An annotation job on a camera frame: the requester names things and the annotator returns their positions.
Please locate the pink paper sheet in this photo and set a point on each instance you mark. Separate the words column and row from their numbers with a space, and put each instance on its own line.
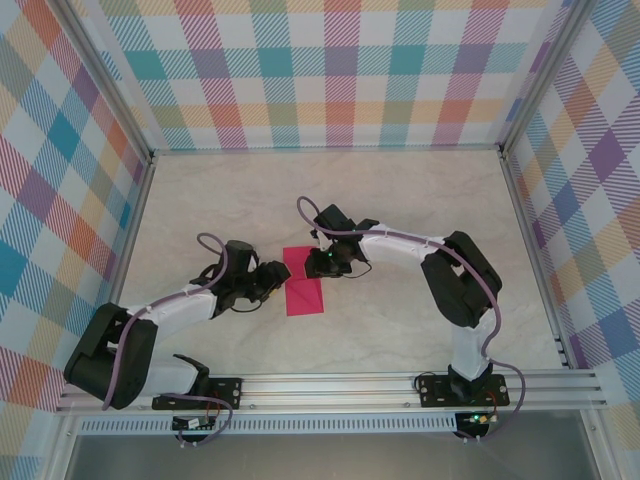
column 305, row 300

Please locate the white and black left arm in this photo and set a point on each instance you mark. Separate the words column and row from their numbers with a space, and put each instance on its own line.
column 115, row 360

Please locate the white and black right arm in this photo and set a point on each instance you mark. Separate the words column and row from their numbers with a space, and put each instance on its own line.
column 465, row 350

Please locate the grey metal sheet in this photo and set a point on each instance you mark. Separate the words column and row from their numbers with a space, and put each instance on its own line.
column 325, row 457

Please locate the small black circuit board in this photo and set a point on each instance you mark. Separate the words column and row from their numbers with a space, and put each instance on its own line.
column 192, row 423

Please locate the circuit board with green light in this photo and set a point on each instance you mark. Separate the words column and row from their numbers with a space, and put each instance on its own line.
column 477, row 419

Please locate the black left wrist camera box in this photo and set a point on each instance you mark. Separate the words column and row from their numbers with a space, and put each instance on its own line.
column 239, row 255

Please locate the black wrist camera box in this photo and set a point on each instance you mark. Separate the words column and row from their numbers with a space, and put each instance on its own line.
column 239, row 255
column 332, row 217

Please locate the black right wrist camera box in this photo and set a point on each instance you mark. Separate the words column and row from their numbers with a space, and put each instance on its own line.
column 332, row 217

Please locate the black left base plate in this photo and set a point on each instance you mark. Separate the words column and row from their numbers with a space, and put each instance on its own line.
column 227, row 390

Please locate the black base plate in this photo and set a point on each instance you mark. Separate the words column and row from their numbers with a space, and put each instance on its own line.
column 435, row 392
column 227, row 390

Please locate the wide aluminium mounting rail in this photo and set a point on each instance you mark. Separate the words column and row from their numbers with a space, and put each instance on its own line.
column 325, row 390

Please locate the thin aluminium frame bar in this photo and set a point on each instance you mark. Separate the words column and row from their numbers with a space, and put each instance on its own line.
column 325, row 149

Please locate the aluminium side rail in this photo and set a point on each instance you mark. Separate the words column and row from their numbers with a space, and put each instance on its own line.
column 535, row 250
column 127, row 240

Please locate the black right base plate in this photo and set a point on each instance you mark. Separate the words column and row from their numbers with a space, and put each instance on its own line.
column 435, row 392

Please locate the slanted aluminium frame post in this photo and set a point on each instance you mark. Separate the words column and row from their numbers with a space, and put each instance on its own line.
column 545, row 70
column 110, row 90

